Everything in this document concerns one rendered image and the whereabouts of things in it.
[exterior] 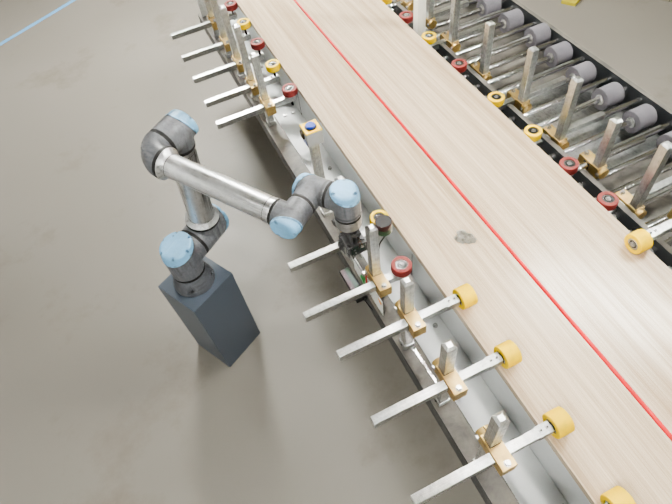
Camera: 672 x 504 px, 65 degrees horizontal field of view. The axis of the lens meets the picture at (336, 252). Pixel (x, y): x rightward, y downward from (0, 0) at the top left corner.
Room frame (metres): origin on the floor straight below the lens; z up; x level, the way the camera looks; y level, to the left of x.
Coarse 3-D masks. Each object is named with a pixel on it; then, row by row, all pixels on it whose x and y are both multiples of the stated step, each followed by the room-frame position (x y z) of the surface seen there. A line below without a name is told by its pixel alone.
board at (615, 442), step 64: (256, 0) 3.28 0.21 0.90; (320, 0) 3.14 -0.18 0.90; (320, 64) 2.49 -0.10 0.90; (384, 64) 2.39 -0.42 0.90; (448, 64) 2.30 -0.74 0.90; (384, 128) 1.90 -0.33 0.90; (448, 128) 1.83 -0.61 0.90; (512, 128) 1.75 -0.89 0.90; (384, 192) 1.51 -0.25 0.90; (448, 192) 1.45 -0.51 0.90; (512, 192) 1.38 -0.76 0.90; (576, 192) 1.32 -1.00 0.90; (448, 256) 1.13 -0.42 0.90; (512, 256) 1.08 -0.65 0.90; (576, 256) 1.03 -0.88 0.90; (640, 256) 0.98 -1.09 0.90; (512, 320) 0.82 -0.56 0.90; (576, 320) 0.78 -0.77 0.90; (640, 320) 0.73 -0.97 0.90; (512, 384) 0.60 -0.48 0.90; (576, 384) 0.56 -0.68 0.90; (640, 384) 0.52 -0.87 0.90; (576, 448) 0.37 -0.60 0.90; (640, 448) 0.34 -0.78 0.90
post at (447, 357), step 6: (444, 342) 0.67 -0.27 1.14; (450, 342) 0.67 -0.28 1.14; (444, 348) 0.65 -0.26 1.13; (450, 348) 0.65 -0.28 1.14; (456, 348) 0.65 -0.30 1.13; (444, 354) 0.65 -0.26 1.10; (450, 354) 0.64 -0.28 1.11; (444, 360) 0.65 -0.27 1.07; (450, 360) 0.64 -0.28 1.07; (438, 366) 0.67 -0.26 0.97; (444, 366) 0.64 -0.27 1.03; (450, 366) 0.64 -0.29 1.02; (444, 372) 0.64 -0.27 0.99; (438, 378) 0.66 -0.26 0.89; (438, 396) 0.65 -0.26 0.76; (444, 396) 0.64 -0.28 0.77
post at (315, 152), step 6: (318, 144) 1.62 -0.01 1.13; (312, 150) 1.61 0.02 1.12; (318, 150) 1.61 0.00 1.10; (312, 156) 1.61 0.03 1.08; (318, 156) 1.61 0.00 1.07; (312, 162) 1.63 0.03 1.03; (318, 162) 1.61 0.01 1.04; (318, 168) 1.61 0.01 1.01; (318, 174) 1.61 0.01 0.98; (324, 174) 1.62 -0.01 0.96; (324, 210) 1.61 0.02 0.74; (330, 210) 1.62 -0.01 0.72; (324, 216) 1.60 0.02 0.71
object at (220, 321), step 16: (224, 272) 1.46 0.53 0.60; (160, 288) 1.44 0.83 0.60; (224, 288) 1.40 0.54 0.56; (176, 304) 1.39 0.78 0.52; (192, 304) 1.32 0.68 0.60; (208, 304) 1.33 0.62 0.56; (224, 304) 1.38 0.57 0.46; (240, 304) 1.43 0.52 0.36; (192, 320) 1.34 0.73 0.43; (208, 320) 1.30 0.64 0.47; (224, 320) 1.35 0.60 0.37; (240, 320) 1.40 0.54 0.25; (208, 336) 1.29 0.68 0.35; (224, 336) 1.32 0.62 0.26; (240, 336) 1.37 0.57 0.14; (256, 336) 1.43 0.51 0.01; (224, 352) 1.29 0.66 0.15; (240, 352) 1.34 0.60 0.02
